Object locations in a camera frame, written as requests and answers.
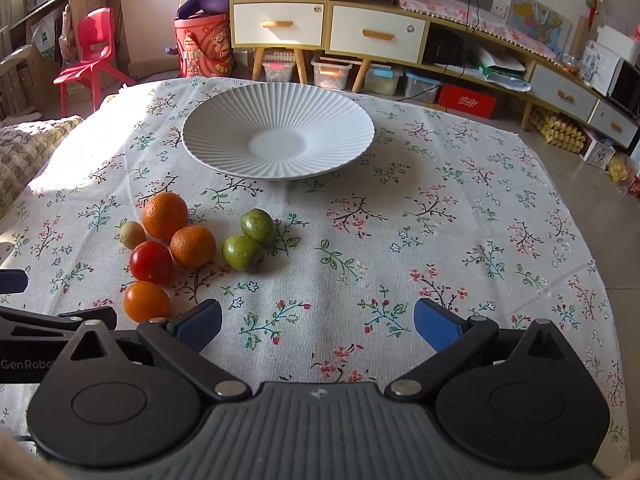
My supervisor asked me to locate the green fruit front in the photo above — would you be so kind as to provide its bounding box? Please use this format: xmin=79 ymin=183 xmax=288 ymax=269
xmin=221 ymin=235 xmax=265 ymax=272

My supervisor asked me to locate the green fruit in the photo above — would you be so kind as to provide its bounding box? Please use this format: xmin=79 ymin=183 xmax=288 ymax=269
xmin=240 ymin=208 xmax=277 ymax=246
xmin=221 ymin=235 xmax=265 ymax=272

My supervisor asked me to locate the orange tomato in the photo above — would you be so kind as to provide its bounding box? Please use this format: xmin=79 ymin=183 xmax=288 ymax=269
xmin=124 ymin=281 xmax=171 ymax=323

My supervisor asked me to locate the red tomato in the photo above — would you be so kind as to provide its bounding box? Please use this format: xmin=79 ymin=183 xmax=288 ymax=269
xmin=129 ymin=240 xmax=174 ymax=285

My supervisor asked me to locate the small orange mandarin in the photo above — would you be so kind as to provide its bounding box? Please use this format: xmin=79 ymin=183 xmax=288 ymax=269
xmin=169 ymin=226 xmax=216 ymax=269

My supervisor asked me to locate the small tan longan upper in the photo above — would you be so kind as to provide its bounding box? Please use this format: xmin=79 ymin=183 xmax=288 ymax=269
xmin=118 ymin=221 xmax=146 ymax=250

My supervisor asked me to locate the floral white tablecloth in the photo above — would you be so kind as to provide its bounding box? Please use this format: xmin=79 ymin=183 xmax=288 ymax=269
xmin=1 ymin=78 xmax=630 ymax=474

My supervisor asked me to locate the large orange mandarin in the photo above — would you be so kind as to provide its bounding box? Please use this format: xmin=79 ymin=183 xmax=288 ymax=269
xmin=142 ymin=192 xmax=189 ymax=240

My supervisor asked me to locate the woven beige cushion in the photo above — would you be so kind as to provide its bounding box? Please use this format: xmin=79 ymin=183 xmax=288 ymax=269
xmin=0 ymin=115 xmax=84 ymax=216

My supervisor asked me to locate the green fruit rear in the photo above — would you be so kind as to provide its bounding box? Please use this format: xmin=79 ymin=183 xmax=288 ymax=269
xmin=240 ymin=208 xmax=277 ymax=246

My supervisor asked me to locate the white ribbed ceramic plate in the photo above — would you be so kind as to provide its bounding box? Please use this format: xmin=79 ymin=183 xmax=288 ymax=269
xmin=182 ymin=82 xmax=375 ymax=181

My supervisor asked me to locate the red box under shelf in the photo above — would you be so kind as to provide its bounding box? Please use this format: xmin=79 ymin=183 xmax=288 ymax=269
xmin=437 ymin=84 xmax=498 ymax=118

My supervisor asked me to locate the red plastic chair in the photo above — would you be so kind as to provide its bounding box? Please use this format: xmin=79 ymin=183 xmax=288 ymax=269
xmin=53 ymin=8 xmax=136 ymax=116

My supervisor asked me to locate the clear storage bin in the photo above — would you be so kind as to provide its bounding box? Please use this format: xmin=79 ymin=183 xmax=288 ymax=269
xmin=311 ymin=58 xmax=352 ymax=90

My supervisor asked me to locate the long low tv shelf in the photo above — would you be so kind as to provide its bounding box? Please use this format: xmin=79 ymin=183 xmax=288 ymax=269
xmin=399 ymin=0 xmax=640 ymax=149

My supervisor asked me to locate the wooden desk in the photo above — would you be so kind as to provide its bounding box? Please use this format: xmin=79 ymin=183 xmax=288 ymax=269
xmin=1 ymin=0 xmax=120 ymax=118

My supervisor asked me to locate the red printed bucket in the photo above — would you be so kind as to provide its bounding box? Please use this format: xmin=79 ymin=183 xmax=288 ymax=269
xmin=174 ymin=13 xmax=234 ymax=78

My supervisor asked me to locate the white yellow drawer cabinet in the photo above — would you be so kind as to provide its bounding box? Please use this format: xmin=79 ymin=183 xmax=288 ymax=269
xmin=230 ymin=0 xmax=428 ymax=92

